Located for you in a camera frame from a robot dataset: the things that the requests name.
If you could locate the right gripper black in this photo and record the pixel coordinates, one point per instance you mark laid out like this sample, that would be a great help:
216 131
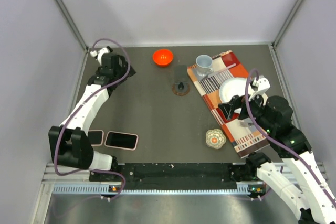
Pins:
235 102

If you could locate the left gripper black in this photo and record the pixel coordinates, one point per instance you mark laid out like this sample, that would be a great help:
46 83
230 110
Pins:
124 70

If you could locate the phone with pink case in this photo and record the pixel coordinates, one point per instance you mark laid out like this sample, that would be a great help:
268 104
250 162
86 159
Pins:
122 141

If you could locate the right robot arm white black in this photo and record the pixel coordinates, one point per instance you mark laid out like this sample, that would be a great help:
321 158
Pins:
310 199

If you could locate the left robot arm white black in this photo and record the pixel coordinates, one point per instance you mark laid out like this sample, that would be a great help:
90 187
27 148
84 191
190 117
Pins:
69 142

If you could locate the grey phone stand copper base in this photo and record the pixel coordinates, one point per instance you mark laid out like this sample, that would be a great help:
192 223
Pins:
180 85

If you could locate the white paper plate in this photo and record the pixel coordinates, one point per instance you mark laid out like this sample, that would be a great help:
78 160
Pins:
232 87

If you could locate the pink plastic utensil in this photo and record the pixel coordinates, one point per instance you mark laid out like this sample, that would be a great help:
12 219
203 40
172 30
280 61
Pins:
223 70

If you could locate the patterned orange placemat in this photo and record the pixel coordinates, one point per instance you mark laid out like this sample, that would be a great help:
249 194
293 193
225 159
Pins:
245 140

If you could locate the floral patterned small dish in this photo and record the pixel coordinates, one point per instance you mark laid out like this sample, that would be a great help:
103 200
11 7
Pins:
215 139

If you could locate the light blue mug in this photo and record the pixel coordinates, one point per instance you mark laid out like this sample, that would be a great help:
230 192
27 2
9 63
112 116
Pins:
204 65

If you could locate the orange plastic bowl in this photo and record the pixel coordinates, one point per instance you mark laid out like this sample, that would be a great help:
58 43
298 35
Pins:
163 57

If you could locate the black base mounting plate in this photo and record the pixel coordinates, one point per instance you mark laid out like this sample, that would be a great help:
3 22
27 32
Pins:
183 175

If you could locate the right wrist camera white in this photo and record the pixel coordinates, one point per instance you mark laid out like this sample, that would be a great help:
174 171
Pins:
257 88

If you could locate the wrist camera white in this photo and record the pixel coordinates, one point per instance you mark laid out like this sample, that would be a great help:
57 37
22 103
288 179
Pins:
97 54
257 88

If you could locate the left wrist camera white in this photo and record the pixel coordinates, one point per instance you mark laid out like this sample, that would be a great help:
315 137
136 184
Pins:
97 54

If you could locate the grey slotted cable duct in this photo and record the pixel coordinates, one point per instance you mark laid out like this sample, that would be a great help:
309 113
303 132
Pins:
104 189

